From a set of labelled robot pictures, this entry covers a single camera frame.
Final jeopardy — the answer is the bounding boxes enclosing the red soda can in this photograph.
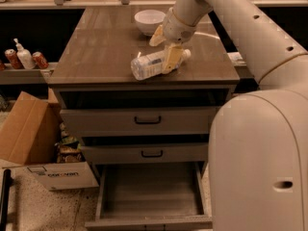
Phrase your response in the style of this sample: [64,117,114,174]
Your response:
[5,49,23,69]
[33,51,49,69]

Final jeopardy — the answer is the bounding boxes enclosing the red soda can right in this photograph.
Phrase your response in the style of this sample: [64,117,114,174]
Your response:
[33,51,49,69]

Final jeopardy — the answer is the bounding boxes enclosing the grey middle drawer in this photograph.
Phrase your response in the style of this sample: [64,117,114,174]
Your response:
[82,142,208,165]

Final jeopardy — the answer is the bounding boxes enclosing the grey open bottom drawer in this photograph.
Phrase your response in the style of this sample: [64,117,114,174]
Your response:
[86,163,213,231]

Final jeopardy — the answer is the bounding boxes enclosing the black bar at left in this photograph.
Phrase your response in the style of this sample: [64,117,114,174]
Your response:
[0,169,13,231]

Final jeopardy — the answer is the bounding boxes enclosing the clear plastic water bottle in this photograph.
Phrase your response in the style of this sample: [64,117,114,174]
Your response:
[131,49,191,81]

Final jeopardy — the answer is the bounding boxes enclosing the grey low shelf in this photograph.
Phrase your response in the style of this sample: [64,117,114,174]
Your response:
[0,63,58,85]
[235,65,254,79]

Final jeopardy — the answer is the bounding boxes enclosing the grey low shelf right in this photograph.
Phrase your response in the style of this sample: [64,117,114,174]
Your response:
[235,65,254,79]

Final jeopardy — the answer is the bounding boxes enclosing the red soda can left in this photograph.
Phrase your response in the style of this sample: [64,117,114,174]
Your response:
[5,49,23,69]

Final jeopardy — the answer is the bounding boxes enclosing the brown cardboard box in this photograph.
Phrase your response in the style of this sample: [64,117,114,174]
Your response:
[0,91,98,191]

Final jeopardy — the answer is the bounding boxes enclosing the snack bags in box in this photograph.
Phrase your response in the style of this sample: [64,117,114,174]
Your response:
[55,122,84,163]

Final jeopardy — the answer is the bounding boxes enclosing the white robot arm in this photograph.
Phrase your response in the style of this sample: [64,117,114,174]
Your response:
[150,0,308,231]

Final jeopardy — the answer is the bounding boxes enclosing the grey drawer cabinet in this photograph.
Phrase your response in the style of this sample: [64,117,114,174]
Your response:
[47,5,241,231]

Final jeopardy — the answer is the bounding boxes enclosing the grey top drawer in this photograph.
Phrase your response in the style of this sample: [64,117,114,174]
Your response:
[61,107,217,137]

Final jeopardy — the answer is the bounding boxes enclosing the white ceramic bowl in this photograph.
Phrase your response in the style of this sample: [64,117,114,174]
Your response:
[134,10,166,36]

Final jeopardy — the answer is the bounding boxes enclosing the grey low shelf left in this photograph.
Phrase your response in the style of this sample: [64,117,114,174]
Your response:
[0,63,58,85]

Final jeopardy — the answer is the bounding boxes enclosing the dark red can edge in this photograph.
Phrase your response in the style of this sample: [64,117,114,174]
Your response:
[0,60,6,71]

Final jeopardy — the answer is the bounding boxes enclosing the white pump soap bottle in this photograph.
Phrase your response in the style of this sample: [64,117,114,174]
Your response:
[13,38,36,69]

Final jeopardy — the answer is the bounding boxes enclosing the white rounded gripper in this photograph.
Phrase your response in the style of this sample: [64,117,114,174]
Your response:
[149,8,196,74]

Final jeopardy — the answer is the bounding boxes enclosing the folded white cloth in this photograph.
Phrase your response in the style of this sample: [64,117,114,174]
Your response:
[228,52,245,65]

